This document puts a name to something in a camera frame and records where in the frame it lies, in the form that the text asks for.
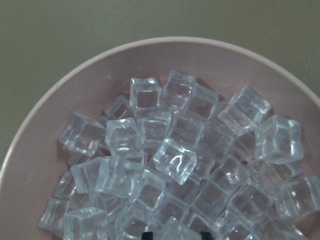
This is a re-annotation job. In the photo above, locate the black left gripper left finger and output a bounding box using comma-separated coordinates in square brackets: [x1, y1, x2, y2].
[141, 231, 154, 240]

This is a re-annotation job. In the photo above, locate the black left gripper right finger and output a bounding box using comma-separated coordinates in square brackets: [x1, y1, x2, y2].
[200, 231, 212, 240]

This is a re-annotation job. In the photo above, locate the clear ice cube pile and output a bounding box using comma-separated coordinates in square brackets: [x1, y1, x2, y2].
[38, 71, 320, 240]

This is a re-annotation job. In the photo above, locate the pink bowl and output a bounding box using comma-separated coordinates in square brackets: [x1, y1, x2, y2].
[0, 37, 320, 240]

